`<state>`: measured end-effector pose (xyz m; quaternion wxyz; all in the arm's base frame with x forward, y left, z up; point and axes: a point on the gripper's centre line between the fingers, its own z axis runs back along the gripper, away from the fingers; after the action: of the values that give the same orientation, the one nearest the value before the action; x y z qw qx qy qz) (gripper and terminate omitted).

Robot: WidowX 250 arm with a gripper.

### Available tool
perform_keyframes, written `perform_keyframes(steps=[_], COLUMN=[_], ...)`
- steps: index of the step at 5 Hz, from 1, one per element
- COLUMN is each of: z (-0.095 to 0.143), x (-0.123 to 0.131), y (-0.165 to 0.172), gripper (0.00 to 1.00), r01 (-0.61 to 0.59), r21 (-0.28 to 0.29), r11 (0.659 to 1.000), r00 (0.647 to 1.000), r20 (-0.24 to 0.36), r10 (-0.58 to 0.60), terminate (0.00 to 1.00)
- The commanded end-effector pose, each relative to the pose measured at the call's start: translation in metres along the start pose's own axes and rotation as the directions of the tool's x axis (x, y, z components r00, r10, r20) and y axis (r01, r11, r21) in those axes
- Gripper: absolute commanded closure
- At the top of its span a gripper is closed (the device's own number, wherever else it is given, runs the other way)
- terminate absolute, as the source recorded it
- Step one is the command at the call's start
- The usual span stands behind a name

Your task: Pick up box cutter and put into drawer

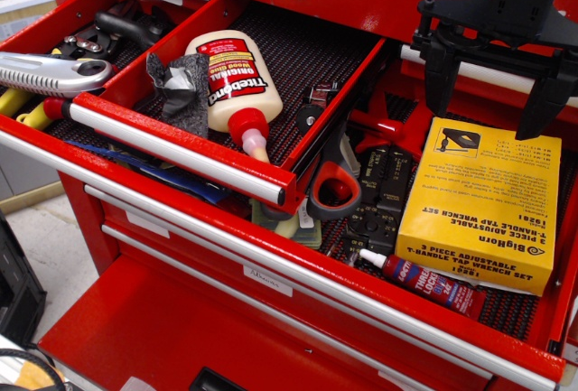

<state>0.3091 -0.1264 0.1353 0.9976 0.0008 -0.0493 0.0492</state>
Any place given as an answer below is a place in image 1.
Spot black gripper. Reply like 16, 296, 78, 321
413, 0, 577, 140

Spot silver box cutter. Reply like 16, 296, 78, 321
1, 51, 116, 98

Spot yellow tap wrench set box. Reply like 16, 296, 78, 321
395, 117, 562, 296

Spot large open red drawer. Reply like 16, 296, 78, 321
0, 42, 578, 391

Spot small open red drawer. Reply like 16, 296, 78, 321
1, 0, 386, 220

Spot small black round part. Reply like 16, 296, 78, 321
295, 104, 324, 135

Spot red Loctite threadlocker tube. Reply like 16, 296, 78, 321
359, 249, 486, 321

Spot clear plastic parts case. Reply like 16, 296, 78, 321
250, 200, 322, 249

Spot Titebond wood glue bottle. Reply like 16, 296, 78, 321
186, 30, 284, 163

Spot red tool chest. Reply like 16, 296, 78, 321
1, 0, 577, 390

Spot blue flat item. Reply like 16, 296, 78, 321
67, 140, 230, 205

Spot white Adhesives label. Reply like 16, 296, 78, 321
243, 265, 294, 297

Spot grey crumpled cloth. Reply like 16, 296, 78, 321
146, 53, 209, 138

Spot black crate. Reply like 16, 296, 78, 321
1, 214, 47, 347

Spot red handled tool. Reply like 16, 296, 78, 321
349, 89, 433, 163

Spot black wire stripper tool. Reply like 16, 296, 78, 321
330, 145, 415, 266

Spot red black handled scissors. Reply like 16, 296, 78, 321
257, 121, 362, 221

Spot black handled tool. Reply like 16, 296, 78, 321
94, 1, 176, 51

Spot yellow handled crimping pliers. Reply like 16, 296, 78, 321
1, 49, 104, 129

